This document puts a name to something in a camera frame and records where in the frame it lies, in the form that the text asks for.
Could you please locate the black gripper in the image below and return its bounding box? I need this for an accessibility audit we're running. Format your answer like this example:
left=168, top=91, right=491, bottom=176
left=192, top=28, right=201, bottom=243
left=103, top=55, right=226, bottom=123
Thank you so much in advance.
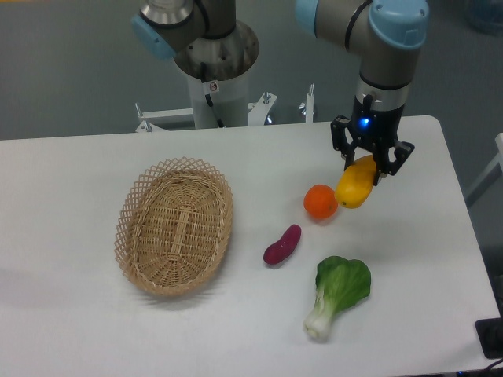
left=330, top=98, right=415, bottom=186

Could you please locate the yellow mango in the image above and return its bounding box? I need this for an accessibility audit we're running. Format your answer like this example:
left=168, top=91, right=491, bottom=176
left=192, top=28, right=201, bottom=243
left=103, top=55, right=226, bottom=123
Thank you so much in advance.
left=335, top=155, right=376, bottom=209

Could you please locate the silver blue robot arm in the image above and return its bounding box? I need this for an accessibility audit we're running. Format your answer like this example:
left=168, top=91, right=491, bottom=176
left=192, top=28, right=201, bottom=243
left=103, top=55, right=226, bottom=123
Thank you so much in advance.
left=131, top=1, right=429, bottom=180

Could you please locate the orange fruit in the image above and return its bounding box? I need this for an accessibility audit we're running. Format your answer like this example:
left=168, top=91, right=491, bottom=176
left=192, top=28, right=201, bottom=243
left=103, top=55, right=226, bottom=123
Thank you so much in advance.
left=303, top=185, right=338, bottom=220

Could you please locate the white furniture edge at right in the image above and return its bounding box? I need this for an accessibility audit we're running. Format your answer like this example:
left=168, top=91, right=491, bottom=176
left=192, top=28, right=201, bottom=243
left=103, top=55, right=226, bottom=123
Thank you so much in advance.
left=464, top=133, right=502, bottom=208

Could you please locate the purple sweet potato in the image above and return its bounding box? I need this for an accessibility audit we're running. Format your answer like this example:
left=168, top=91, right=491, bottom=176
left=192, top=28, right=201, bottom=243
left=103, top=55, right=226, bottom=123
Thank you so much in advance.
left=263, top=224, right=302, bottom=265

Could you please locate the green bok choy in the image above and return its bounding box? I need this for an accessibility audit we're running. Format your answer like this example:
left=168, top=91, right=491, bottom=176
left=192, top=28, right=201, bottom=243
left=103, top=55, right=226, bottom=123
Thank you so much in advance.
left=303, top=256, right=372, bottom=341

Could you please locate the woven wicker basket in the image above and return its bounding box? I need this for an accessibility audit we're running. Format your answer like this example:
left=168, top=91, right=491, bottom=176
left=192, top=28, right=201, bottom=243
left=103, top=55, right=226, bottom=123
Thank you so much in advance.
left=115, top=157, right=233, bottom=297

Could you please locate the black device at table edge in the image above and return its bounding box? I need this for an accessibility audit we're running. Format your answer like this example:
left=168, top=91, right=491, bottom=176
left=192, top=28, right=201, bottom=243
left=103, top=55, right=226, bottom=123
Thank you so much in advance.
left=475, top=317, right=502, bottom=359

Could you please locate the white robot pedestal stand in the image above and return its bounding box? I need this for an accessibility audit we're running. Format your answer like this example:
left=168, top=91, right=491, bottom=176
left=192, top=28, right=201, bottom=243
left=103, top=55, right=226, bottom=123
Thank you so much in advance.
left=134, top=72, right=318, bottom=134

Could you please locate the black cable on pedestal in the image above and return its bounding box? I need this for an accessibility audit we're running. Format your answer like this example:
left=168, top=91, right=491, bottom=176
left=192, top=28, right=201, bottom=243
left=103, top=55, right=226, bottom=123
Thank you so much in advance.
left=199, top=61, right=226, bottom=129

